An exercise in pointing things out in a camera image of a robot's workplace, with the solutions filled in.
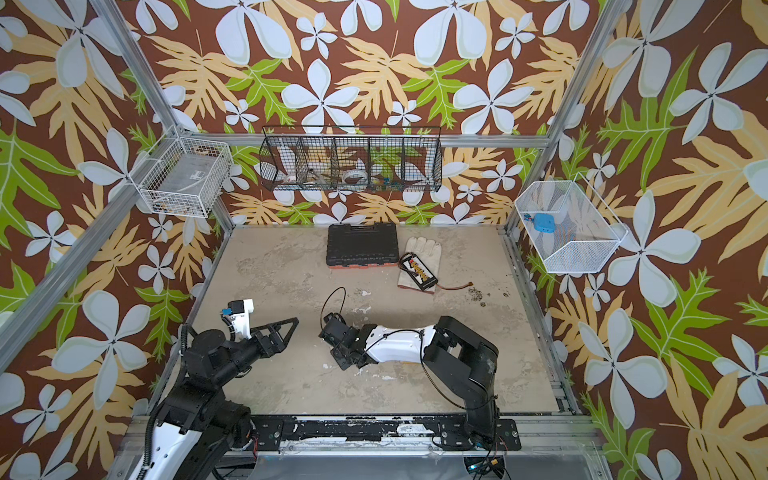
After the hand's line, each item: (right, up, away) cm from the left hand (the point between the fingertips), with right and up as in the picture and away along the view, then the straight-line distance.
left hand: (288, 320), depth 72 cm
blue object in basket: (+71, +25, +14) cm, 76 cm away
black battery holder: (+37, +10, +31) cm, 49 cm away
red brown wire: (+49, +5, +31) cm, 58 cm away
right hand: (+11, -12, +16) cm, 23 cm away
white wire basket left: (-36, +39, +14) cm, 55 cm away
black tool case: (+15, +20, +39) cm, 47 cm away
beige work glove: (+40, +17, +38) cm, 58 cm away
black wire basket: (+13, +48, +26) cm, 56 cm away
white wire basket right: (+75, +24, +10) cm, 80 cm away
